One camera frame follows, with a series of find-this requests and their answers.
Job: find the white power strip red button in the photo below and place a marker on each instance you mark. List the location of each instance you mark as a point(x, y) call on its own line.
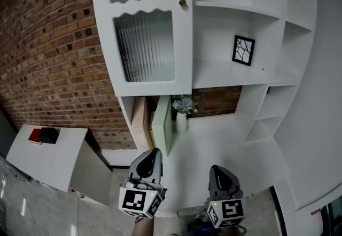
point(77, 193)

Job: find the dark glass panel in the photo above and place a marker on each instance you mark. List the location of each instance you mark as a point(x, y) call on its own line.
point(332, 216)

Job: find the white desk with drawers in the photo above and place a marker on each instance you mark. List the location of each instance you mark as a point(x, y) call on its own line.
point(213, 144)

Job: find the brass door knob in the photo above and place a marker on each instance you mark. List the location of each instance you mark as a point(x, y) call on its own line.
point(182, 2)

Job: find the low white side cabinet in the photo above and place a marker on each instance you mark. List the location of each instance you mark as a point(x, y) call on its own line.
point(53, 157)

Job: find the white vase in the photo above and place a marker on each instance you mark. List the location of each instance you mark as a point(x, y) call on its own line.
point(181, 124)

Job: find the pink file binder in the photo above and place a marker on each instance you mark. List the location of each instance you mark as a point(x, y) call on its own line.
point(139, 122)

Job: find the black device with blue display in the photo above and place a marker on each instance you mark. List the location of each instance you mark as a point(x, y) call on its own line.
point(204, 229)

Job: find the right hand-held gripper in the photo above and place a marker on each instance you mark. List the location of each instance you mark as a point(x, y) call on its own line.
point(231, 209)

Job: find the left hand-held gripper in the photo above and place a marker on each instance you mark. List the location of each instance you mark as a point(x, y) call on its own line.
point(133, 200)

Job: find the white and blue flowers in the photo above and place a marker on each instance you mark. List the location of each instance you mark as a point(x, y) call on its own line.
point(184, 104)

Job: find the green file binder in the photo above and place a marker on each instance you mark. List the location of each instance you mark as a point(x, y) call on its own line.
point(161, 125)

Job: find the red tag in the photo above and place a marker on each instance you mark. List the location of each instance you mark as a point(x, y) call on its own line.
point(315, 212)

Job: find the person's left forearm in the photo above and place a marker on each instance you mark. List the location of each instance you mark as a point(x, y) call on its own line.
point(144, 228)

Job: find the white cabinet door ribbed glass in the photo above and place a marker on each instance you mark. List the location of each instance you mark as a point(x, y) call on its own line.
point(181, 42)

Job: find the grey panel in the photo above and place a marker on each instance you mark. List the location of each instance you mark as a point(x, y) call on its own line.
point(5, 136)

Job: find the red book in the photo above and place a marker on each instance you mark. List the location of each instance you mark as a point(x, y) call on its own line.
point(34, 135)

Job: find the black box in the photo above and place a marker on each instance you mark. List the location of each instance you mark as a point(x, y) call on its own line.
point(48, 135)

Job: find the black picture frame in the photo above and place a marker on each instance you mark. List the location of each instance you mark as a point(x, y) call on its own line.
point(243, 50)

